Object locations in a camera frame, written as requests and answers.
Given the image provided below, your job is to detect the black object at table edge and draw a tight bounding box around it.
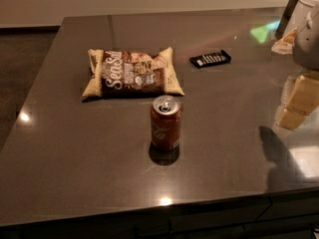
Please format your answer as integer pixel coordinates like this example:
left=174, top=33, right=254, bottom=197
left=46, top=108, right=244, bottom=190
left=275, top=0, right=298, bottom=39

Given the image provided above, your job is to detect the red coke can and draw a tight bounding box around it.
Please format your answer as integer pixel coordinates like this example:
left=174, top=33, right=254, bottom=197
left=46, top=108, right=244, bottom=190
left=151, top=95, right=182, bottom=151

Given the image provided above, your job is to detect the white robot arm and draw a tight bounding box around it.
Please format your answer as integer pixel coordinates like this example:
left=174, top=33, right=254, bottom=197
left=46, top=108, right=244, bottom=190
left=271, top=0, right=319, bottom=130

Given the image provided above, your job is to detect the yellow white snack packet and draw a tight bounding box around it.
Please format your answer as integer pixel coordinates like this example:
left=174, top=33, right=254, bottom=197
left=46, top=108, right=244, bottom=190
left=271, top=28, right=297, bottom=55

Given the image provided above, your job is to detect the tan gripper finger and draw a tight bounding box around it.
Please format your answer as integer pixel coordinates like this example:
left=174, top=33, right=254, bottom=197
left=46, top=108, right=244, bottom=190
left=277, top=109, right=306, bottom=130
left=286, top=75, right=319, bottom=116

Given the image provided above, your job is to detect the black snack bar wrapper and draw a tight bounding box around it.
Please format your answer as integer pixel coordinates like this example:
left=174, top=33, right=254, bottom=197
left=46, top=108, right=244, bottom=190
left=189, top=50, right=231, bottom=69

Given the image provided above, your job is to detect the brown sea salt chip bag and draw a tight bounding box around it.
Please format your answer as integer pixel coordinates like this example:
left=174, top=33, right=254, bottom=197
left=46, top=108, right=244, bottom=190
left=83, top=47, right=184, bottom=98

